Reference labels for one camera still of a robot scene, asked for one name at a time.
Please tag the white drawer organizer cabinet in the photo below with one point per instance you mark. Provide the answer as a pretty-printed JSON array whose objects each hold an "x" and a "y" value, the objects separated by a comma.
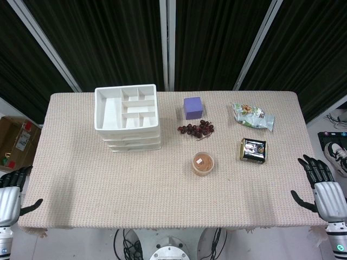
[{"x": 114, "y": 111}]

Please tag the white frame post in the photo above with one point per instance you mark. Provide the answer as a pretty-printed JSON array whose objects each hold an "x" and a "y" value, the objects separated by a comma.
[
  {"x": 46, "y": 43},
  {"x": 167, "y": 46},
  {"x": 257, "y": 46}
]

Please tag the brown cardboard box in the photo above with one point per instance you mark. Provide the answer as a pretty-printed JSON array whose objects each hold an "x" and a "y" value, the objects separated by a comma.
[{"x": 16, "y": 143}]

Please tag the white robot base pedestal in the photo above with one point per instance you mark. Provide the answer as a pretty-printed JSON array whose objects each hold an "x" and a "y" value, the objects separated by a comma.
[{"x": 169, "y": 249}]

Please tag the white black sneaker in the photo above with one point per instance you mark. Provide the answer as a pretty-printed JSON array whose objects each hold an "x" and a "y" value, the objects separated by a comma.
[{"x": 337, "y": 155}]

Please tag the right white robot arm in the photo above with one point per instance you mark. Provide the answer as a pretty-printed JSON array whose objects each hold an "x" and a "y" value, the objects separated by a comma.
[{"x": 337, "y": 238}]

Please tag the red grape bunch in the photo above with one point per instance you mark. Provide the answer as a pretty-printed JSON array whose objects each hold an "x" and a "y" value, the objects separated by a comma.
[{"x": 196, "y": 129}]

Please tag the black gold tin can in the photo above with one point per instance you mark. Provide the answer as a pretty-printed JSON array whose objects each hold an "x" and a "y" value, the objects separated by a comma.
[{"x": 253, "y": 150}]

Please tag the black mat with coloured dots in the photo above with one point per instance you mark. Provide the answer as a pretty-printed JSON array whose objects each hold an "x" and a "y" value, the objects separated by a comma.
[{"x": 324, "y": 139}]

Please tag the purple cube box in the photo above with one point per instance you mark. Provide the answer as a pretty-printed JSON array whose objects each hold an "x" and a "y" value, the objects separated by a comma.
[{"x": 193, "y": 108}]

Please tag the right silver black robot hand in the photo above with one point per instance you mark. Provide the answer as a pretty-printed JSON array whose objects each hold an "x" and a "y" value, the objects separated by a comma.
[{"x": 329, "y": 197}]

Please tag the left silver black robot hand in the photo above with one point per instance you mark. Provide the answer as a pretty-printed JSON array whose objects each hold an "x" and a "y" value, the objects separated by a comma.
[{"x": 9, "y": 195}]

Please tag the beige woven tablecloth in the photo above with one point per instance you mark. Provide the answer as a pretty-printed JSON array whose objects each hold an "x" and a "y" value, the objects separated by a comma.
[{"x": 135, "y": 195}]

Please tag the black curtain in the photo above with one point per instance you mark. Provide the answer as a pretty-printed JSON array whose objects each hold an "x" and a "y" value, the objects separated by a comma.
[{"x": 108, "y": 40}]

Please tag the brown round cup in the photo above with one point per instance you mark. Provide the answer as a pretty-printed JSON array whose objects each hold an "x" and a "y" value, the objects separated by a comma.
[{"x": 203, "y": 163}]

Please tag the crumpled snack bag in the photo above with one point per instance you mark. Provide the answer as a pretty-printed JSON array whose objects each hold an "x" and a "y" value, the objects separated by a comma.
[{"x": 252, "y": 116}]

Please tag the clear plastic drawer with die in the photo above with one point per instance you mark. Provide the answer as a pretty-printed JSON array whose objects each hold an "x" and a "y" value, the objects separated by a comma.
[{"x": 135, "y": 147}]

